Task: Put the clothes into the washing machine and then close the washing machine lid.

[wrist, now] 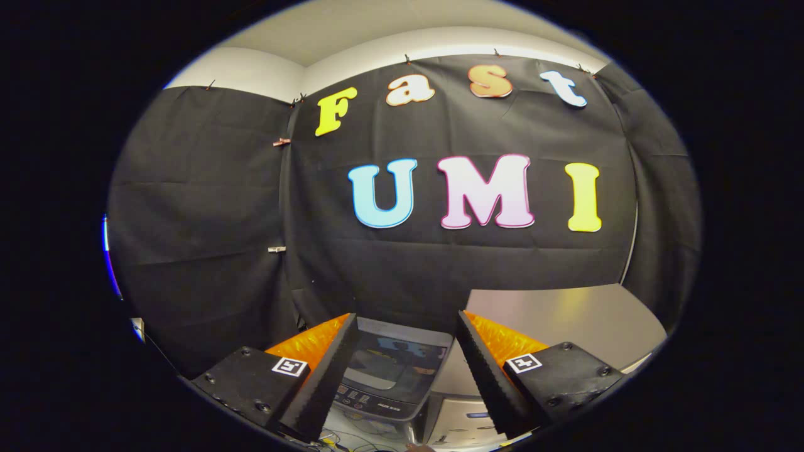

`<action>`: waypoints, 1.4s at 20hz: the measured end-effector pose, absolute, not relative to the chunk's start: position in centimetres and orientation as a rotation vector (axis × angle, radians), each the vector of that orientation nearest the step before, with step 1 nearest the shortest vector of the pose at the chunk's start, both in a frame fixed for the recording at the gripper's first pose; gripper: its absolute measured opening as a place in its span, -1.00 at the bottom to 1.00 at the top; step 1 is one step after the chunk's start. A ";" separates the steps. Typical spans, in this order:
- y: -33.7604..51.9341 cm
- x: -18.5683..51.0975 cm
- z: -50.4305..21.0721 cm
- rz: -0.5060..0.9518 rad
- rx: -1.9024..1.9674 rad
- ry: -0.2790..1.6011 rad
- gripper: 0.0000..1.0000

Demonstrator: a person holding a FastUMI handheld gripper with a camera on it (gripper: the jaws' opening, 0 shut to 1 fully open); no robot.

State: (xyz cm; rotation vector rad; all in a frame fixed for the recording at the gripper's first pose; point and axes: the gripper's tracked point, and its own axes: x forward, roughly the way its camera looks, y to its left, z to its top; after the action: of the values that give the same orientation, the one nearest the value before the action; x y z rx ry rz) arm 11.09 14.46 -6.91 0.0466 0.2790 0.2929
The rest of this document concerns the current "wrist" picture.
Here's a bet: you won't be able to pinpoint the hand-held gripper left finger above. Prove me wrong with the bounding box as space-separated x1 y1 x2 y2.
192 313 360 443

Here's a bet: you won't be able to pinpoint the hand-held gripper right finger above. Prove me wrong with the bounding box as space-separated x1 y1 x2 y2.
456 309 626 439

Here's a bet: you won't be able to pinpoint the grey washing machine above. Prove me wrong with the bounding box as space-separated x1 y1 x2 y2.
322 317 454 450

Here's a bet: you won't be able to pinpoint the thin tangled wires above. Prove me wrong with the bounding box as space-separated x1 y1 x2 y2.
317 427 406 452

